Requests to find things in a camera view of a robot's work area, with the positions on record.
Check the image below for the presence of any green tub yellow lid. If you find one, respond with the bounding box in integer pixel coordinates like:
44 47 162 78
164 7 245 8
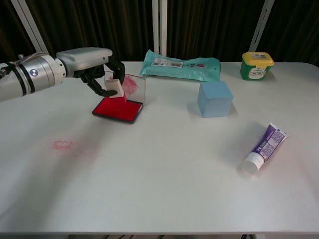
240 52 275 81

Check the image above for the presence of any purple toothpaste tube white cap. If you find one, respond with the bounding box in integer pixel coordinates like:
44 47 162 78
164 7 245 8
242 122 289 175

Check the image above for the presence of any white and red stamp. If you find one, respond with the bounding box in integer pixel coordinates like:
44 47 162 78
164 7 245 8
104 77 128 104

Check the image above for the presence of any white vertical frame post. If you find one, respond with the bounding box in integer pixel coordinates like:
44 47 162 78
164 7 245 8
152 0 168 55

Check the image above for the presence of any red ink pad clear lid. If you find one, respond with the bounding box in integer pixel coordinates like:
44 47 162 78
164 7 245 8
91 71 147 125

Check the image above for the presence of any teal wet wipes pack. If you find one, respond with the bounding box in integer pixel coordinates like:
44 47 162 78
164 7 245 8
139 49 222 82

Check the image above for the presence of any dark pleated curtain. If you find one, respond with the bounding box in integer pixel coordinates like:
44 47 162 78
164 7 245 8
0 0 319 68

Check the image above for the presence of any white slanted frame post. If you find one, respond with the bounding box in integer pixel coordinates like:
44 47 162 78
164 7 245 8
248 0 275 52
10 0 52 56

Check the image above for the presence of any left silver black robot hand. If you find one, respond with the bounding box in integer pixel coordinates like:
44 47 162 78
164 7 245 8
55 47 126 98

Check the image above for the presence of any blue foam cube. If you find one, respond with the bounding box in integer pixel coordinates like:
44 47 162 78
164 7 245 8
197 80 234 119

